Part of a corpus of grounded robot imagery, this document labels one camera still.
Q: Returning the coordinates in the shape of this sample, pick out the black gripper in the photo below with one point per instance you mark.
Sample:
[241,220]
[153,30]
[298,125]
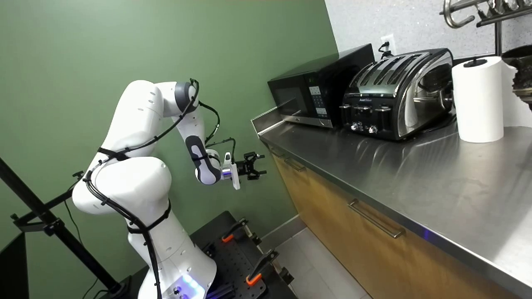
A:
[246,168]

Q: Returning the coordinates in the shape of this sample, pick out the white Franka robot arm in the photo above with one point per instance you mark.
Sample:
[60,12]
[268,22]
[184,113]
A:
[138,183]

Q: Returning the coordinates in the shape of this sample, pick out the black clamp with orange tip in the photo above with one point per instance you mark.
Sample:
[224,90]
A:
[234,230]
[259,271]

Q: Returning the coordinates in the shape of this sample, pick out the black microwave oven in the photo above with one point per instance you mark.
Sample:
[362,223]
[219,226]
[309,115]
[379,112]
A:
[309,94]

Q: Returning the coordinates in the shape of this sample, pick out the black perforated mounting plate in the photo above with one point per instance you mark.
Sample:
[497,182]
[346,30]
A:
[233,266]

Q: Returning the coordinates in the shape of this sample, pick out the black steel four-slot toaster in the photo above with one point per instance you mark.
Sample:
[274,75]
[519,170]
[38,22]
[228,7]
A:
[399,92]

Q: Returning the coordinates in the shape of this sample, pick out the white paper towel roll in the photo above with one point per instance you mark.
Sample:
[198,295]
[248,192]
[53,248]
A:
[477,100]

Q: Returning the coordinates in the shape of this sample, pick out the dark metal pan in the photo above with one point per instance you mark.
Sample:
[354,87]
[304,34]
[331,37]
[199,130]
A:
[520,72]

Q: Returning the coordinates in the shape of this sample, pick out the black camera tripod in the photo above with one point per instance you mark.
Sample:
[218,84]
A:
[50,225]

